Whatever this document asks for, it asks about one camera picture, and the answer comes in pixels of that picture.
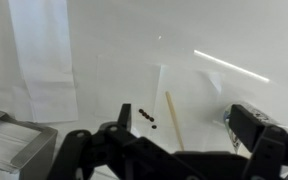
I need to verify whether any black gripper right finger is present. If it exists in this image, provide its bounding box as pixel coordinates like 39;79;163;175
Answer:
228;103;288;180

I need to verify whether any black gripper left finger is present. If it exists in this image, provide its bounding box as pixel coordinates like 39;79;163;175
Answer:
47;103;142;180

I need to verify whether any wooden coffee stirrer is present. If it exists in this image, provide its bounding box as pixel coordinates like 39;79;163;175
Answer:
164;90;186;152

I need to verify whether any clear plastic cup lid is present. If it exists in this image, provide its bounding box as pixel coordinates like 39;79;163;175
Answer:
130;125;142;138

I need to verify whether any steel napkin dispenser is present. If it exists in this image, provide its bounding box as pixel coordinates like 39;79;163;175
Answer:
0;109;59;180

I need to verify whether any white paper bag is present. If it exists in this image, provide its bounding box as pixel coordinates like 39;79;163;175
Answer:
7;0;80;124

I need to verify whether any white napkin stack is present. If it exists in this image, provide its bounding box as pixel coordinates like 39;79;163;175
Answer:
0;119;42;174

